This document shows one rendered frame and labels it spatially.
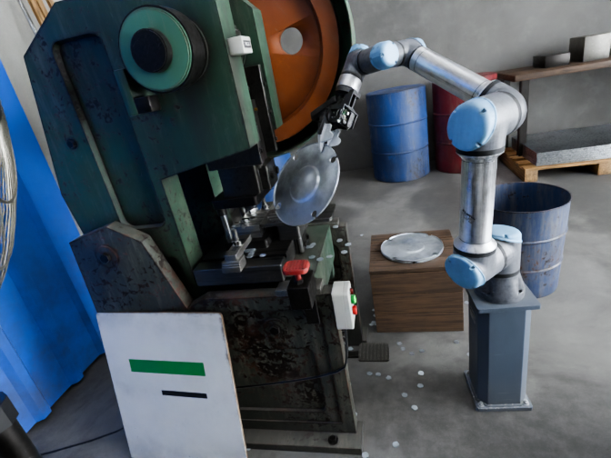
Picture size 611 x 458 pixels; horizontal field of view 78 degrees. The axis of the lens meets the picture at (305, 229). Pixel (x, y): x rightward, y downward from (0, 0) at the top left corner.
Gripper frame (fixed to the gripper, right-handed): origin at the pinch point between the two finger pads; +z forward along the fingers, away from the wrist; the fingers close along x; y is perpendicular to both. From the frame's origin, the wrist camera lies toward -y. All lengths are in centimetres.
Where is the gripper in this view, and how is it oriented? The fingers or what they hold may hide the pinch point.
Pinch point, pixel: (321, 149)
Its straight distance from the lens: 125.7
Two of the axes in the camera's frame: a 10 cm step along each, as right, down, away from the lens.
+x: 6.8, 2.9, 6.8
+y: 6.5, 1.9, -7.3
